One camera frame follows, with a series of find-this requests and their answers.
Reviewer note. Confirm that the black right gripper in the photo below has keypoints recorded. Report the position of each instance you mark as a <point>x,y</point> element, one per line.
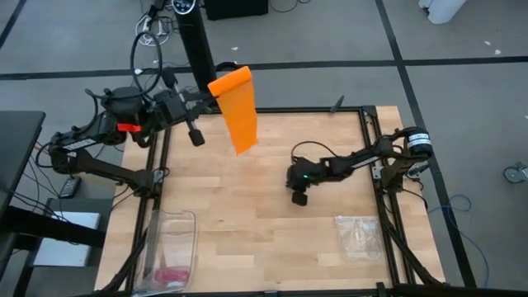
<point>305,175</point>

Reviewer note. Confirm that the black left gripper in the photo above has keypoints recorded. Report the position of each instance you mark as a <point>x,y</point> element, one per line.
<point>173,106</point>

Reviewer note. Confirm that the clear plastic zip bag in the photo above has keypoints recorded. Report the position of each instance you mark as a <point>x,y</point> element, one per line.
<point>359,239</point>

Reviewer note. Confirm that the clear plastic bin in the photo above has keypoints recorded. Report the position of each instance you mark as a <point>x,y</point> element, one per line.
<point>169,243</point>

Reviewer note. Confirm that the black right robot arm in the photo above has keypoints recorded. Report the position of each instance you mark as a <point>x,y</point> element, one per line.
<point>359,158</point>

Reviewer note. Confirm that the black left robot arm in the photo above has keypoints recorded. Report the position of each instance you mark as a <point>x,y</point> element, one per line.
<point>107,170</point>

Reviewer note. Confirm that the pink bandage roll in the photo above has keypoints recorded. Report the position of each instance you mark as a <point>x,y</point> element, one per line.
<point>173,275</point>

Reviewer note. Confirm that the black box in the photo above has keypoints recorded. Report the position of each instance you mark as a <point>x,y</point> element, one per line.
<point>235,8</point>

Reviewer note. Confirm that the black power adapter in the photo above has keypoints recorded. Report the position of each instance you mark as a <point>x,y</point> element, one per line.
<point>70,187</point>

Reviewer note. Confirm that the dark desk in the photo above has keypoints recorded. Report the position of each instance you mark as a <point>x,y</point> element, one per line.
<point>20,144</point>

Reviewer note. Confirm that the white panel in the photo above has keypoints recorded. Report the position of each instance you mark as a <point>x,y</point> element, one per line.
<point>62,251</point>

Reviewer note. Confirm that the grey caster wheel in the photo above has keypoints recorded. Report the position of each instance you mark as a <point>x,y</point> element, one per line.
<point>515,173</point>

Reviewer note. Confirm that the white trash bin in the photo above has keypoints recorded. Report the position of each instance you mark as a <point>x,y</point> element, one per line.
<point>443,10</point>

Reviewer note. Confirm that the black aluminium table frame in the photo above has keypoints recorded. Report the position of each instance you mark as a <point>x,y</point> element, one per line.
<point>288,110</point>

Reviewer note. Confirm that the black pointed bracket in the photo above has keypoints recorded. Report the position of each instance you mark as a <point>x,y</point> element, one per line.
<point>337,104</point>

